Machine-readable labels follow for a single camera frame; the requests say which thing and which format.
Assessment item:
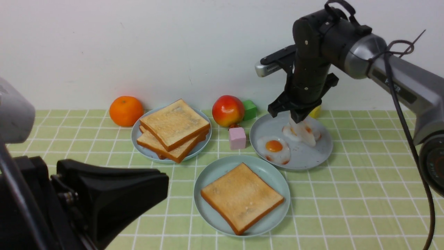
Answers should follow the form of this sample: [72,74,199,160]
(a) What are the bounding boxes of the toast slice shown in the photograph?
[136,126,209,163]
[156,153,167,160]
[200,162,285,236]
[140,99,211,151]

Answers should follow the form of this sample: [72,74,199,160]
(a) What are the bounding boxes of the yellow cube block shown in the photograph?
[309,105,322,119]

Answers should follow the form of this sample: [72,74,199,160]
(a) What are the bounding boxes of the red yellow apple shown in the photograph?
[212,95,245,127]

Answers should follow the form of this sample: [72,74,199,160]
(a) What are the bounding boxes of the teal front plate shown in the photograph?
[193,155,291,238]

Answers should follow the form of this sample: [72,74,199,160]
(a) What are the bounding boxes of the green cube block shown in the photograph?
[242,100,257,121]

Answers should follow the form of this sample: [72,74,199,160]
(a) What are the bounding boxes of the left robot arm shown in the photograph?
[1,79,169,250]

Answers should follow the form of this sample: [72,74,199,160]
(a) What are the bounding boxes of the orange fruit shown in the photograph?
[109,95,145,127]

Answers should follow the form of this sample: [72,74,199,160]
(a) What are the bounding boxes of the blue bread plate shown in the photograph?
[131,108,212,163]

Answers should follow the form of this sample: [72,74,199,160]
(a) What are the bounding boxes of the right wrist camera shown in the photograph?
[255,45,297,77]

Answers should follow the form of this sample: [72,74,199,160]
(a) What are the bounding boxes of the pink cube block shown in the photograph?
[228,127,246,150]

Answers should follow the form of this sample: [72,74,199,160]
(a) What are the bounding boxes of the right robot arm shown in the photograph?
[255,0,444,195]

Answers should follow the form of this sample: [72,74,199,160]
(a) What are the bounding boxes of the green checkered tablecloth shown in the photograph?
[8,110,429,250]

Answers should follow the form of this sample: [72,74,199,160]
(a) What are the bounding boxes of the fried egg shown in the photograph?
[282,122,321,142]
[289,116,316,147]
[256,136,291,165]

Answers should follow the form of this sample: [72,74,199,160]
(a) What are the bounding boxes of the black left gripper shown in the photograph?
[14,156,169,250]

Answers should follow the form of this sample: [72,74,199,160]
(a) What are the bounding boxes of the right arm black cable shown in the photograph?
[325,0,436,250]

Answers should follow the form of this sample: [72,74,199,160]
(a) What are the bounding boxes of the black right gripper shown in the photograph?
[268,48,339,124]

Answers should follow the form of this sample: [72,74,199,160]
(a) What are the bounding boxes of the grey-blue egg plate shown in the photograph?
[249,112,333,171]

